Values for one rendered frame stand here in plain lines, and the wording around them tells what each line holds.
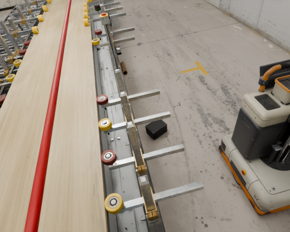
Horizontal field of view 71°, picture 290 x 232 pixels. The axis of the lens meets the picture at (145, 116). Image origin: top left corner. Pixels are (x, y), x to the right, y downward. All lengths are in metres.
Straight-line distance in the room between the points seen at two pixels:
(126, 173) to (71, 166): 0.38
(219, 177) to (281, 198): 0.52
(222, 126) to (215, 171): 0.58
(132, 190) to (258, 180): 0.97
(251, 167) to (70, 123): 1.38
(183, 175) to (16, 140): 1.39
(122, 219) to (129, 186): 0.19
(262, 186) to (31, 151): 1.56
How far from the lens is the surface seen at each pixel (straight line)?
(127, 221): 1.23
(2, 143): 1.51
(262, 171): 1.84
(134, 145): 0.97
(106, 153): 1.11
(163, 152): 1.16
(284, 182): 1.85
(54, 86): 0.26
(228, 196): 1.98
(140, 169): 1.11
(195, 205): 1.91
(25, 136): 1.45
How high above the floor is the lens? 1.77
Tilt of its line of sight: 44 degrees down
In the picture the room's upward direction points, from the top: 10 degrees counter-clockwise
